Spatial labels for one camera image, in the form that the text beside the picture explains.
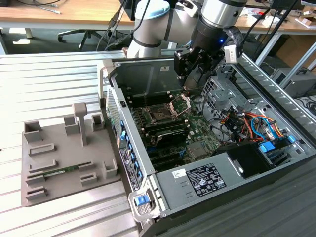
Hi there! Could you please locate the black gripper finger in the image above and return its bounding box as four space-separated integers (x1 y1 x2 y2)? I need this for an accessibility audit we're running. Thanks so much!
173 47 198 86
204 51 225 83

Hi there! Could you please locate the black RAM slot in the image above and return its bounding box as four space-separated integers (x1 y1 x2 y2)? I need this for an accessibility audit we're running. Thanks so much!
142 118 186 129
144 123 190 136
129 93 171 102
130 97 173 108

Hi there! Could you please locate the CPU socket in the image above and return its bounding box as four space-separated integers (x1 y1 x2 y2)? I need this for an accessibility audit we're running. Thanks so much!
147 105 179 125

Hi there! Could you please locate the black expansion slot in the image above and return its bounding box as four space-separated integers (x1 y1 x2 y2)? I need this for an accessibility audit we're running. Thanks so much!
152 158 186 172
148 147 185 158

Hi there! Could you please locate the silver drive cage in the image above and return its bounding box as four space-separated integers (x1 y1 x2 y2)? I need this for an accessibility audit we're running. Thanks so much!
199 59 250 124

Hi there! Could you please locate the open grey PC case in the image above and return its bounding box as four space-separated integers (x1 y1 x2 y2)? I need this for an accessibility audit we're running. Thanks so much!
97 47 315 237

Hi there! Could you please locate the white box black insert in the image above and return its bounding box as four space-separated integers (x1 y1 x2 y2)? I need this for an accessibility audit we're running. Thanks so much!
247 14 267 26

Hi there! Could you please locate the black slanted stand pole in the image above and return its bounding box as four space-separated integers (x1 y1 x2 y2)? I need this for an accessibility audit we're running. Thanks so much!
255 0 299 57

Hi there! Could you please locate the green motherboard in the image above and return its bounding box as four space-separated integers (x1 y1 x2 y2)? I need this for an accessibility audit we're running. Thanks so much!
124 90 224 173

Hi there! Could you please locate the black computer tower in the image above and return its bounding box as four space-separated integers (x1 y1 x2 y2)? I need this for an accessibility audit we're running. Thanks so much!
120 0 137 22

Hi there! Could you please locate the black monitor stand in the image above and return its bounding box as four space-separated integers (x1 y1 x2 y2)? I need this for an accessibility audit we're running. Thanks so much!
269 0 292 18

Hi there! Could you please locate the black graphics card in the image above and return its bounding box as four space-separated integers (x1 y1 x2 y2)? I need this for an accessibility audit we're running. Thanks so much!
151 128 190 150

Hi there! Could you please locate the brown cardboard box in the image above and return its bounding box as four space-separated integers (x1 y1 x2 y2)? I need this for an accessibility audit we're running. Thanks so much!
274 34 316 72

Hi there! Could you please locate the grey desktop computer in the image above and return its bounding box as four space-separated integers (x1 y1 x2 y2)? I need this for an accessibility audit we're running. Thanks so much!
270 67 316 99

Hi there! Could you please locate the silver chipset heatsink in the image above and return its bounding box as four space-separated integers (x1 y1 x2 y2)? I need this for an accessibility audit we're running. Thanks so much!
187 142 208 159

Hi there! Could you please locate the small cardboard piece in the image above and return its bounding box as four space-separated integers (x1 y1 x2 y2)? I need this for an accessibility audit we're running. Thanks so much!
295 11 316 30

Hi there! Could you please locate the blue disk carrier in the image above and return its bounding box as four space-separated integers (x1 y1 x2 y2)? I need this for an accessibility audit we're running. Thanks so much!
258 135 296 155

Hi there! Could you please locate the grey power supply with label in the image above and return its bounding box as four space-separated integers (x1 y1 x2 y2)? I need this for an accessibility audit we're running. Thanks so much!
154 151 250 212

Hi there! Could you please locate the blue case release latch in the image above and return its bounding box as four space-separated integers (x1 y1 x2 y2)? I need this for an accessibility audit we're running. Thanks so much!
134 194 151 206

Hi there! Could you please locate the grey parts rack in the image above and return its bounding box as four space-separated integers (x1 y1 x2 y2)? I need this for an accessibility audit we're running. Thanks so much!
20 103 121 207

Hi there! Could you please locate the green RAM stick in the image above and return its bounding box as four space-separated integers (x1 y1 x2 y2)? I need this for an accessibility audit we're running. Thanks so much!
42 165 81 177

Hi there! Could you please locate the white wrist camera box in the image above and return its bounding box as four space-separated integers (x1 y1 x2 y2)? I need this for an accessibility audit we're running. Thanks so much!
223 26 245 65

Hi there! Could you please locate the metal socket cover frame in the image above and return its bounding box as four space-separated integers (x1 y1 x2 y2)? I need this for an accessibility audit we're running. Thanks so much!
168 93 192 118

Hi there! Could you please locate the orange power wire bundle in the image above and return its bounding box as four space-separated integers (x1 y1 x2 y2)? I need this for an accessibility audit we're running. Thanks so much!
221 111 287 143

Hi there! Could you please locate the blue wire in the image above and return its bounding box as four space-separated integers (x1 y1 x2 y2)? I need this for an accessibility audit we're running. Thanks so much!
249 115 276 142

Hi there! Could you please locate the aluminium frame post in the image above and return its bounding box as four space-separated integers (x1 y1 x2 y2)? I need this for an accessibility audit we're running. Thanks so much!
285 40 316 83

